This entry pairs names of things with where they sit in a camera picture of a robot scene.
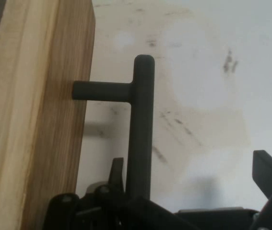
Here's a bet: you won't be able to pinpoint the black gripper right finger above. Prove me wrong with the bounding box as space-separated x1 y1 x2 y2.
250 149 272 230

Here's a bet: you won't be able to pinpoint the black drawer handle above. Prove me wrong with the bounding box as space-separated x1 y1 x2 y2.
71 54 156 201

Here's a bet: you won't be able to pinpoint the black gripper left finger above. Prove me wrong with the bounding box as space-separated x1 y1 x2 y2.
46 156 175 230

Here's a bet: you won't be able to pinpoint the light wooden door panel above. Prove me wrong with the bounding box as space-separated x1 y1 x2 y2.
0 0 96 230

